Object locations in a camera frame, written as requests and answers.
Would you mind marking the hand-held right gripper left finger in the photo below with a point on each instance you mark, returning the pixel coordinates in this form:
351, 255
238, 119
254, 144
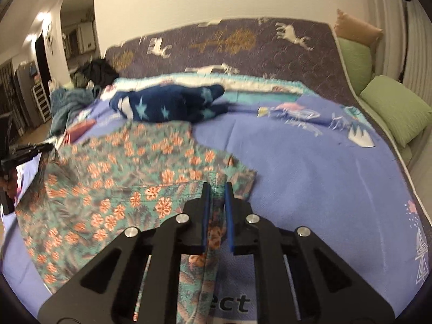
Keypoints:
206, 219

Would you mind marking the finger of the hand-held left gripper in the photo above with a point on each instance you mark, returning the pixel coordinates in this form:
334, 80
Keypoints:
33, 150

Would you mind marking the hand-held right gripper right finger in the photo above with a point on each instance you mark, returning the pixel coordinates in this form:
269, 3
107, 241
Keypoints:
229, 219

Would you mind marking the teal floral garment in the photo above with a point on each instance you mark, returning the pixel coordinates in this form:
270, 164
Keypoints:
135, 175

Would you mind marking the black clothes pile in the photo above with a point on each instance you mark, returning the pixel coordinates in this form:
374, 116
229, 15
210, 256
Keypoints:
99, 71

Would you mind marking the white rack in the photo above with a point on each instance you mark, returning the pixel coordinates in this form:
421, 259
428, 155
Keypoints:
41, 101

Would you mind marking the folded pink cloth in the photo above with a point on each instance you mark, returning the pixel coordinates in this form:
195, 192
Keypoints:
79, 130

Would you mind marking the teal fleece blanket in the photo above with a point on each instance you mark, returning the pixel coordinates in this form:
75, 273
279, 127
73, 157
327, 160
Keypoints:
67, 103

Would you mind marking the blue printed bedsheet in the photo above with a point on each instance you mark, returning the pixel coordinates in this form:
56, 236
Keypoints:
303, 192

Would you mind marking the grey-green garment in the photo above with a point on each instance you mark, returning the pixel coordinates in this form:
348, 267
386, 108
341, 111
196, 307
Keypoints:
80, 79

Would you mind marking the navy star-print blanket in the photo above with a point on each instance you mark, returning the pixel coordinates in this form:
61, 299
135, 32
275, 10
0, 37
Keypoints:
168, 104

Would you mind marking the purple deer-print mattress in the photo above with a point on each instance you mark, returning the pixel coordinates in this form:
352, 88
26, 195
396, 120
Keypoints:
236, 50

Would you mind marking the green sofa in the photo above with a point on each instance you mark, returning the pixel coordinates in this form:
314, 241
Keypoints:
410, 157

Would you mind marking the green pillow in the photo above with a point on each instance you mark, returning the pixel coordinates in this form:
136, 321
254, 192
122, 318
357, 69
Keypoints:
354, 64
395, 108

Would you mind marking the beige pillow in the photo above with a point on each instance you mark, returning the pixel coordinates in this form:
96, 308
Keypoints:
357, 28

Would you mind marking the grey pleated curtain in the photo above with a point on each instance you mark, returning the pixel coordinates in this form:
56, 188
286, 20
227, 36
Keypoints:
422, 57

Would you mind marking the white wall cabinet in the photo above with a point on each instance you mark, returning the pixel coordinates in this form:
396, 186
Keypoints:
81, 38

